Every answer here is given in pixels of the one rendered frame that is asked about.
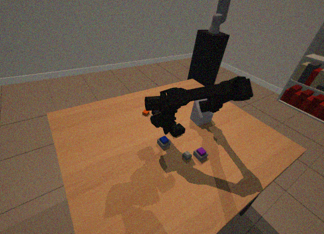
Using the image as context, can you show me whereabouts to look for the purple button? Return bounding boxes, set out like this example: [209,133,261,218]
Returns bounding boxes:
[193,147,208,162]

